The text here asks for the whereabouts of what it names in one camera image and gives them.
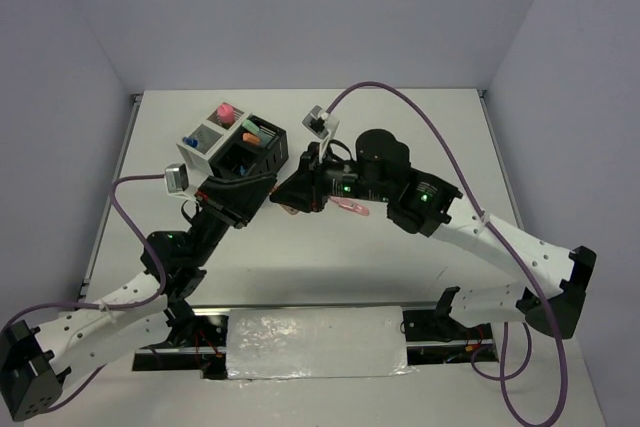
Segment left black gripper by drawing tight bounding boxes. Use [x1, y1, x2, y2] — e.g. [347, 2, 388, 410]
[191, 177, 279, 268]

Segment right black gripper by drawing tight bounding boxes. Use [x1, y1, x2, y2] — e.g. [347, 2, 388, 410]
[270, 138, 390, 210]

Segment pink utility knife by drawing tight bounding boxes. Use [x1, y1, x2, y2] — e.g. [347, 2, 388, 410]
[329, 197, 370, 217]

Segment orange cap highlighter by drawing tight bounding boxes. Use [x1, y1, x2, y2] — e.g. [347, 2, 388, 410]
[242, 132, 261, 146]

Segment blue cap spray bottle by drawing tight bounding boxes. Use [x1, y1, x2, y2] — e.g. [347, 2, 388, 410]
[182, 137, 199, 148]

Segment green highlighter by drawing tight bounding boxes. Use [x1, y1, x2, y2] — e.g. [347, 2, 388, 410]
[242, 119, 266, 138]

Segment pink cap glue bottle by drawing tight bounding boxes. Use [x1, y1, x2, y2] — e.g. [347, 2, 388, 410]
[216, 103, 235, 129]

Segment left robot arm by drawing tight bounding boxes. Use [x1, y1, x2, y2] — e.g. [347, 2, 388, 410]
[1, 164, 276, 422]

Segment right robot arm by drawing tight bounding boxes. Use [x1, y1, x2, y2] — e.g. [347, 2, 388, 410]
[270, 129, 596, 339]

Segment white slotted container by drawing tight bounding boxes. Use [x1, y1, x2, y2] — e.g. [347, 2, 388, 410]
[177, 102, 250, 176]

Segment silver foil covered plate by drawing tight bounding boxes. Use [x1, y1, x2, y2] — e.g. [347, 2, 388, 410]
[226, 306, 411, 380]

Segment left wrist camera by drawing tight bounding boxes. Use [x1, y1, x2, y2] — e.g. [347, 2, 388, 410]
[164, 163, 190, 197]

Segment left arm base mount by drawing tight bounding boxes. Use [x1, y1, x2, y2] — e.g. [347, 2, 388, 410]
[131, 310, 229, 381]

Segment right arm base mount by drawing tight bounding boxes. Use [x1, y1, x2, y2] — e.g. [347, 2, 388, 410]
[400, 307, 498, 367]

